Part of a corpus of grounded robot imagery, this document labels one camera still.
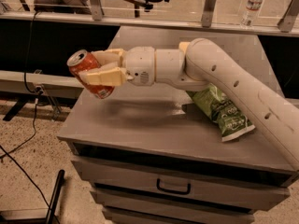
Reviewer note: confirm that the green chip bag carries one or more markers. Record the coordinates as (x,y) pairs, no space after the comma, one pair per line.
(216,105)

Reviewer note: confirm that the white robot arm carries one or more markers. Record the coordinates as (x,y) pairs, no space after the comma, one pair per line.
(191,67)

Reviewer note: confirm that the clear plastic water bottle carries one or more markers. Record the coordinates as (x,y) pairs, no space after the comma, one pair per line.
(252,8)

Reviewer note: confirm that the yellow sponge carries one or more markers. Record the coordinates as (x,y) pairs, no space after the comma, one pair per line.
(183,46)

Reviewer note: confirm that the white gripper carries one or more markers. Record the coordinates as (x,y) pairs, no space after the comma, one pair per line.
(139,65)

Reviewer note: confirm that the metal bracket right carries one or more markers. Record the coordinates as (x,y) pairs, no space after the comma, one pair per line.
(287,21)

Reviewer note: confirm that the metal bracket middle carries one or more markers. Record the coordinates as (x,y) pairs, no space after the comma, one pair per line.
(208,12)

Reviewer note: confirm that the metal bracket left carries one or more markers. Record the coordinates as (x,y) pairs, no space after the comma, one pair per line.
(96,9)

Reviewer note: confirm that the metal bracket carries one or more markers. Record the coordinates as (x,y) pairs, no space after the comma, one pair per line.
(208,12)
(287,21)
(96,9)

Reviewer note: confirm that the red coke can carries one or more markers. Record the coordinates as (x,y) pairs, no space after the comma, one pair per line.
(82,61)

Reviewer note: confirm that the grey drawer cabinet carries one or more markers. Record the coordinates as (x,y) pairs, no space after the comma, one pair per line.
(122,144)

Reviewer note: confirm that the black drawer handle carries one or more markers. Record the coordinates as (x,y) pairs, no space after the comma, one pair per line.
(173,188)

